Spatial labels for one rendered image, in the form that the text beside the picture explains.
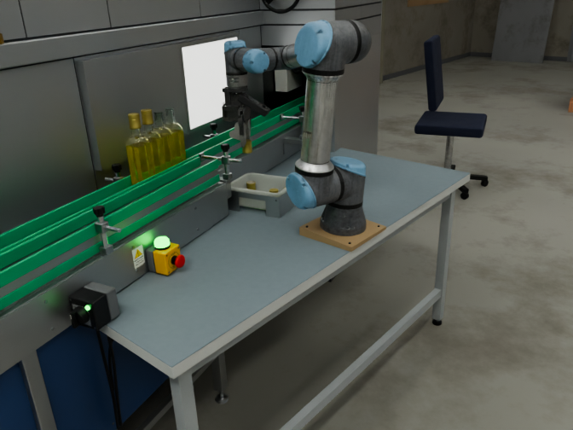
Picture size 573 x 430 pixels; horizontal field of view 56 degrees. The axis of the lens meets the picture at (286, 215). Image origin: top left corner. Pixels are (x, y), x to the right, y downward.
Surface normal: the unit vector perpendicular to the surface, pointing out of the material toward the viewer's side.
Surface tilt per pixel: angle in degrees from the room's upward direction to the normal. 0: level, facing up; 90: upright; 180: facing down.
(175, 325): 0
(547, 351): 0
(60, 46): 90
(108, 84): 90
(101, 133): 90
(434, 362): 0
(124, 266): 90
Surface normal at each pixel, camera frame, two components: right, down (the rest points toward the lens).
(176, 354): -0.04, -0.92
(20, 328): 0.90, 0.15
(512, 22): -0.65, 0.19
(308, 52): -0.79, 0.10
